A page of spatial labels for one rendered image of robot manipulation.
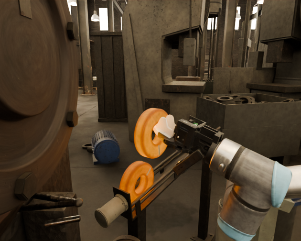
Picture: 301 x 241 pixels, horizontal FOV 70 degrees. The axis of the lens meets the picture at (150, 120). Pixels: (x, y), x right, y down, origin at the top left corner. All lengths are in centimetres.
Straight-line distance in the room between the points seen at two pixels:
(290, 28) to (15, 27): 357
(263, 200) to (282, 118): 221
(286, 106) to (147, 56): 172
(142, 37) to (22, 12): 275
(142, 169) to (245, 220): 35
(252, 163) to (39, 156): 42
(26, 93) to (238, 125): 227
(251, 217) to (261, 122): 203
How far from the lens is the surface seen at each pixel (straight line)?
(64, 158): 77
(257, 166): 53
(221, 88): 465
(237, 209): 57
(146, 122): 60
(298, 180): 70
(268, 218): 116
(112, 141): 241
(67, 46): 33
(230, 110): 230
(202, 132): 58
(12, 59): 21
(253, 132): 253
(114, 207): 71
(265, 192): 54
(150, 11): 298
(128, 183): 72
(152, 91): 291
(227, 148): 54
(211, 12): 902
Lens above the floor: 110
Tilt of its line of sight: 14 degrees down
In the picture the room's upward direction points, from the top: straight up
